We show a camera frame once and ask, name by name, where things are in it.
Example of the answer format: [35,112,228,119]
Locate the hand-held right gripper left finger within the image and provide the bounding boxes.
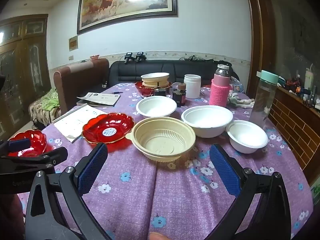
[24,142,113,240]

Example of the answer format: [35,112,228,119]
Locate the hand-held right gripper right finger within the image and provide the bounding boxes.
[209,144,292,240]

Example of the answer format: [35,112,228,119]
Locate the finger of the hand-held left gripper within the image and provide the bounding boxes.
[0,138,31,153]
[0,146,68,167]

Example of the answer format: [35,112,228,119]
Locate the small red plastic bowl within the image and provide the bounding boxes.
[5,129,47,157]

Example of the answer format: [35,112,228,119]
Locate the red scalloped plastic plate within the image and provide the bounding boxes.
[82,113,135,145]

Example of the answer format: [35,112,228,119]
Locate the large white paper bowl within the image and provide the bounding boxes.
[181,105,233,138]

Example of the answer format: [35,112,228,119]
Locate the beige plastic bowl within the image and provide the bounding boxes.
[126,117,196,162]

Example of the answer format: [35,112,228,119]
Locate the floral blanket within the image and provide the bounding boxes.
[28,87,63,127]

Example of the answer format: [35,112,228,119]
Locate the small white paper bowl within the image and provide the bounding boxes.
[226,120,270,154]

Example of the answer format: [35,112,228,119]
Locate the white paper sheets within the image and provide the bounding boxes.
[52,104,107,143]

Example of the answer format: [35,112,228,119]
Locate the green cloth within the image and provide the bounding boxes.
[42,88,60,110]

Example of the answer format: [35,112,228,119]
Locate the white gloves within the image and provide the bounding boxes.
[227,92,255,109]

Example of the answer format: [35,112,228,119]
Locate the grey booklet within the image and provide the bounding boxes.
[76,92,121,107]

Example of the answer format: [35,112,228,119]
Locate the wooden cabinet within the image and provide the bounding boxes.
[0,14,54,140]

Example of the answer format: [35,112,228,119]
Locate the bottle with pink knit sleeve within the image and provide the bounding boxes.
[209,64,232,107]

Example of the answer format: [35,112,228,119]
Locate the brown armchair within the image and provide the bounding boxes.
[53,58,110,114]

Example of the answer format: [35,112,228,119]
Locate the brick pattern counter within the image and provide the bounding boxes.
[269,86,320,180]

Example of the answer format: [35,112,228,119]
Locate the clear bottle with mint lid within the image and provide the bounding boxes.
[250,70,279,129]

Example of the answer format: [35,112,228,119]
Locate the colourful printed packet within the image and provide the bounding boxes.
[230,76,244,94]

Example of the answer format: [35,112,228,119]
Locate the white plastic jar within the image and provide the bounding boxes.
[184,74,202,99]

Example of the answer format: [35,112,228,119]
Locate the red plate under stack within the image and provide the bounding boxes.
[135,81,173,97]

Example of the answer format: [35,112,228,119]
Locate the black leather sofa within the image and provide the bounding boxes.
[108,59,240,88]

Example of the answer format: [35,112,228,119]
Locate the white bottle on counter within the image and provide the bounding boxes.
[304,67,317,90]

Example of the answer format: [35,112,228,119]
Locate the framed horse painting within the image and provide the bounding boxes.
[77,0,178,35]

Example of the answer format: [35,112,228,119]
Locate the wooden door frame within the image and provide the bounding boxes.
[244,0,277,98]

